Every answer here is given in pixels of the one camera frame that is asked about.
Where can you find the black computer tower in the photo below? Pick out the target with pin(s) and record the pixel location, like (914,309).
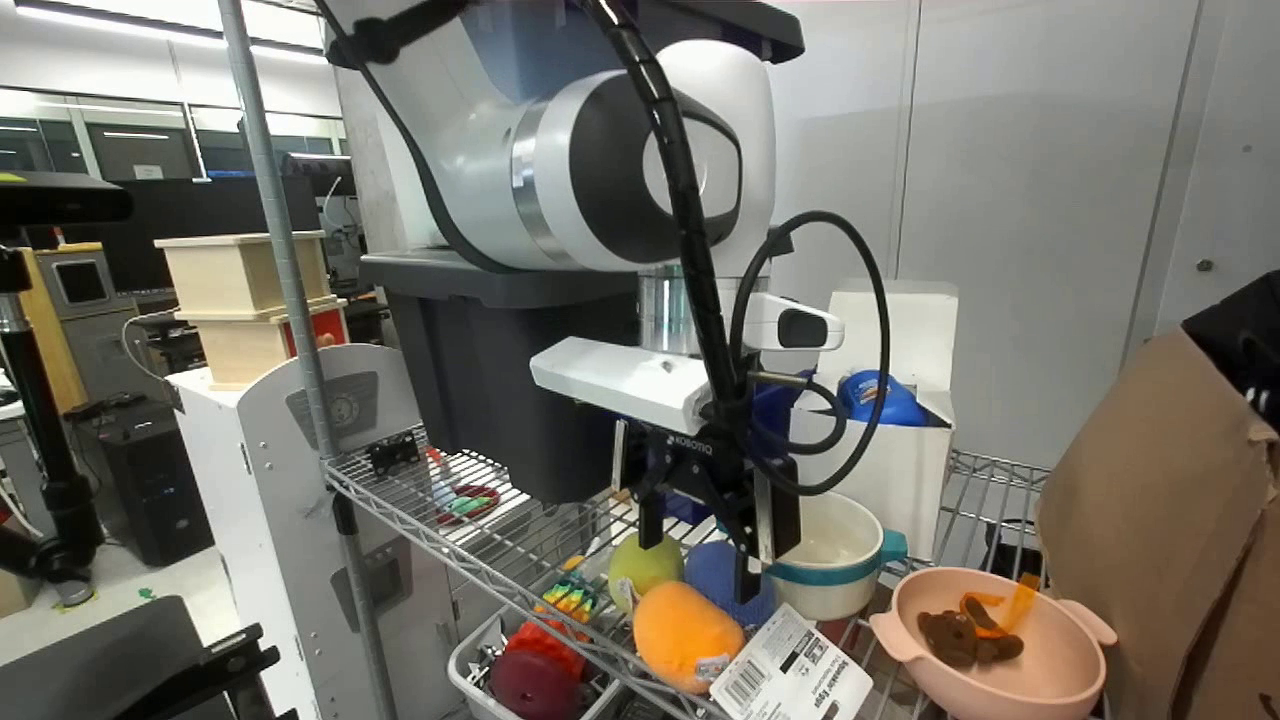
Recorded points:
(150,480)

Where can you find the brown toy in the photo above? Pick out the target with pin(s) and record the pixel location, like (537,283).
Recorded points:
(950,640)

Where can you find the brown paper bag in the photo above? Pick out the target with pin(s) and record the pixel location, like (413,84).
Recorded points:
(1160,560)

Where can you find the white plastic basket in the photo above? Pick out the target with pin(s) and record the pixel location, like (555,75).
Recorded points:
(470,670)

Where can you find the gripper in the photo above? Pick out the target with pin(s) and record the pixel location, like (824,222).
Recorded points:
(690,460)

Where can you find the red plate with toy food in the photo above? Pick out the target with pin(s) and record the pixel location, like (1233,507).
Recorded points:
(468,503)

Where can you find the white labelled carton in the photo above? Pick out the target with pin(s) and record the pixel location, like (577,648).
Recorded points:
(790,670)

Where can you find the dark grey plastic bin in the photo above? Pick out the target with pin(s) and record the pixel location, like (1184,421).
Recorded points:
(480,380)

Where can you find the black cup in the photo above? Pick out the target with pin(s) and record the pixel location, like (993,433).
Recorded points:
(1010,550)

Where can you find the blue bottle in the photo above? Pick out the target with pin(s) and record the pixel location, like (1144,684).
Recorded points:
(885,398)

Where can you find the colourful striped toy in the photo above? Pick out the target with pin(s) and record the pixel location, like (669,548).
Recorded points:
(572,602)

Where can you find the pink bowl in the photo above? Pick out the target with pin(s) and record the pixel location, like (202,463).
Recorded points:
(1040,680)

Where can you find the white cardboard box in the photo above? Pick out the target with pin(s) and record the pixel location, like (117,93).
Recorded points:
(900,470)

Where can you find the orange spoon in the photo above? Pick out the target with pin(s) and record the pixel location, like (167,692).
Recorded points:
(1015,605)

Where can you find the camera on mount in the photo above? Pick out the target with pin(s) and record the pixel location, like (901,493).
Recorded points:
(40,440)

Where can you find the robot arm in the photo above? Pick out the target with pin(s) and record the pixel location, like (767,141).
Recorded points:
(470,150)

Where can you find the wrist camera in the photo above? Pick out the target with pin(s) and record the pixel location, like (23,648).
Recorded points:
(620,380)

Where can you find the black stand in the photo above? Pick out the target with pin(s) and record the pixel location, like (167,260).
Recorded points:
(110,660)

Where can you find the stack of wooden boxes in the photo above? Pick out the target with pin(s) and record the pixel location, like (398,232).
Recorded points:
(240,300)

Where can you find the white pot with teal band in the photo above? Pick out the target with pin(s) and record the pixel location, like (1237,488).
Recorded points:
(835,560)

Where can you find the green toy fruit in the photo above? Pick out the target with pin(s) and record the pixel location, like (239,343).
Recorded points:
(645,570)

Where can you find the orange plush toy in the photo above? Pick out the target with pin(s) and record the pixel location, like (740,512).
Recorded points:
(685,635)

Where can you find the white toy kitchen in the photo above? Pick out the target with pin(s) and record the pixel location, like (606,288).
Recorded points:
(280,540)

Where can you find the blue plush toy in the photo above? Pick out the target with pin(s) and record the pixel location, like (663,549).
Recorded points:
(712,575)

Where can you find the red rubber toy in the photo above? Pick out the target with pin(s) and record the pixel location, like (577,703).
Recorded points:
(535,670)

